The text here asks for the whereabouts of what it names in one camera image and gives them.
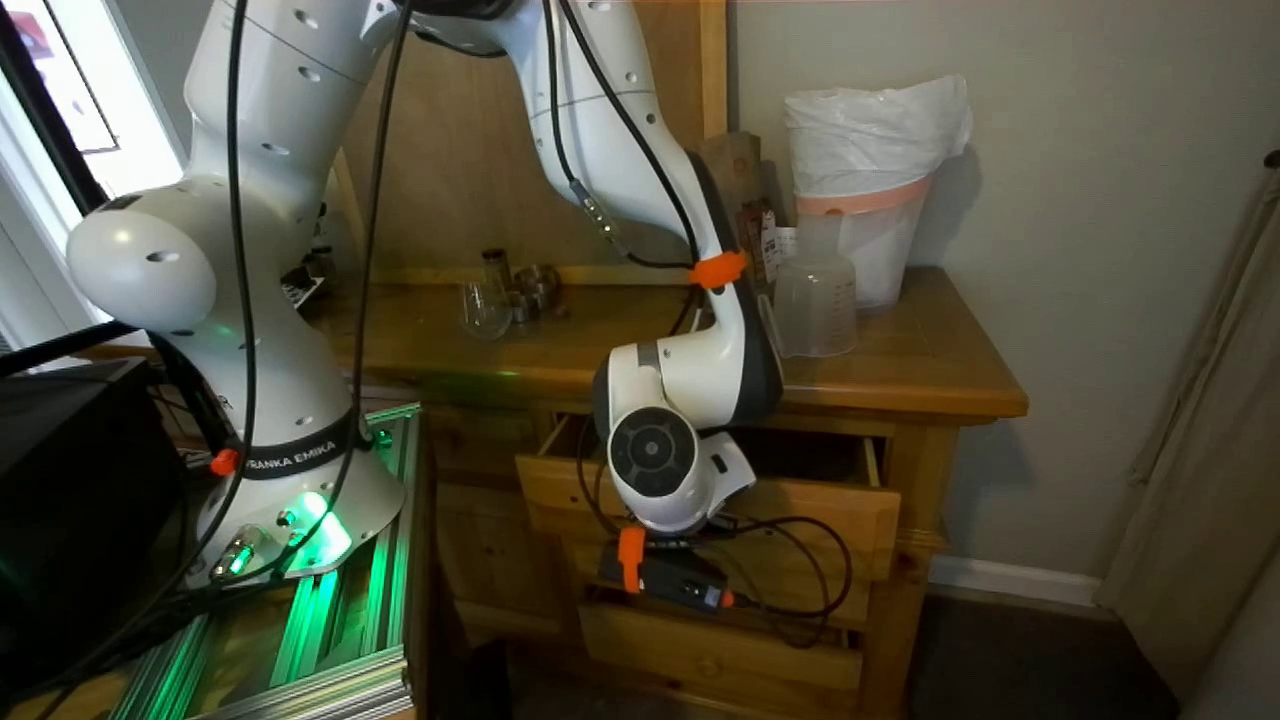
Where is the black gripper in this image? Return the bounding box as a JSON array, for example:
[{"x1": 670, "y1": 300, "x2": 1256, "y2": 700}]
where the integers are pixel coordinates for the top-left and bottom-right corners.
[{"x1": 644, "y1": 524, "x2": 733, "y2": 578}]

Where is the wide wooden dresser drawer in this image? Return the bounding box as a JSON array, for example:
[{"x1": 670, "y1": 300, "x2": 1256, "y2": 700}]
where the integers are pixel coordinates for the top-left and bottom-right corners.
[
  {"x1": 513, "y1": 412, "x2": 909, "y2": 589},
  {"x1": 572, "y1": 596, "x2": 866, "y2": 717},
  {"x1": 563, "y1": 531, "x2": 878, "y2": 632}
]

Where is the narrow wooden dresser drawer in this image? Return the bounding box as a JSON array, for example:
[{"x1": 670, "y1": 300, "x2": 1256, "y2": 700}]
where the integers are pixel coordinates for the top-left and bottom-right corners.
[{"x1": 430, "y1": 479, "x2": 563, "y2": 646}]

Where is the clear plastic measuring jug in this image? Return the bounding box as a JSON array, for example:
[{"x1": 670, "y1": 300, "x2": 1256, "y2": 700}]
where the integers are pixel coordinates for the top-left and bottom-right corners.
[{"x1": 767, "y1": 213, "x2": 865, "y2": 365}]

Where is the large steel measuring cup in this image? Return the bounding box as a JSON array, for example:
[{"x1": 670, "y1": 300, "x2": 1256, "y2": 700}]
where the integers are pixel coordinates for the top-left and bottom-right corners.
[{"x1": 506, "y1": 265, "x2": 542, "y2": 321}]

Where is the wooden pine dresser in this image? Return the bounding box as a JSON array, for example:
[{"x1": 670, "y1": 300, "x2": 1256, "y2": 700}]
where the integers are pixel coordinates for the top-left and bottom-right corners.
[{"x1": 313, "y1": 255, "x2": 1033, "y2": 720}]

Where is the stemless clear glass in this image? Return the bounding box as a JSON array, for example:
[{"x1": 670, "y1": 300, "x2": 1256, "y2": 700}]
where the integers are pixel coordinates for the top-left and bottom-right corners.
[{"x1": 455, "y1": 271, "x2": 529, "y2": 348}]

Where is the white pink waste bin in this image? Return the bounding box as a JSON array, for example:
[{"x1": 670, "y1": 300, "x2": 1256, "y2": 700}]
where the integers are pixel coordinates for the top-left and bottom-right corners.
[{"x1": 791, "y1": 178, "x2": 936, "y2": 313}]

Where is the brown paper bag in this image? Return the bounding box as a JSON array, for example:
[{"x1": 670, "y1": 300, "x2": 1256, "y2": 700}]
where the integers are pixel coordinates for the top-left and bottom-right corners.
[{"x1": 698, "y1": 127, "x2": 791, "y2": 278}]

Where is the wooden dresser backboard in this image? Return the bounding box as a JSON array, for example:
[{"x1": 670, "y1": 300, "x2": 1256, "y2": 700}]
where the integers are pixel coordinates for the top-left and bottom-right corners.
[{"x1": 322, "y1": 0, "x2": 737, "y2": 291}]

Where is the beige curtain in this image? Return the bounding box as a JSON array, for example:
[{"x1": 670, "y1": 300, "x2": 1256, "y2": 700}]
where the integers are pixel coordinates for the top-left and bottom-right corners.
[{"x1": 1097, "y1": 153, "x2": 1280, "y2": 704}]

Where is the black equipment case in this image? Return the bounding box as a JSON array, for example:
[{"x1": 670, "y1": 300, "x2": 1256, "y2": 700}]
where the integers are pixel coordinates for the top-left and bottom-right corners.
[{"x1": 0, "y1": 325, "x2": 197, "y2": 686}]

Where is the black framed white panel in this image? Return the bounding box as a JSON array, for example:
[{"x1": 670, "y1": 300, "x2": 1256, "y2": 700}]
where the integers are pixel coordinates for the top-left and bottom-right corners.
[{"x1": 0, "y1": 0, "x2": 190, "y2": 358}]

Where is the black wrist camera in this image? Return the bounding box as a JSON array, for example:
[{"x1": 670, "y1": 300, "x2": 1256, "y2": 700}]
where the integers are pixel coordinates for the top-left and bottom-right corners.
[{"x1": 644, "y1": 552, "x2": 738, "y2": 619}]

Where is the aluminium robot stand frame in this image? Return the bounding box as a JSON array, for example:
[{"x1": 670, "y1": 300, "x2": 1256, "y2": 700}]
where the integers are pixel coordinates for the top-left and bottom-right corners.
[{"x1": 34, "y1": 398, "x2": 430, "y2": 720}]

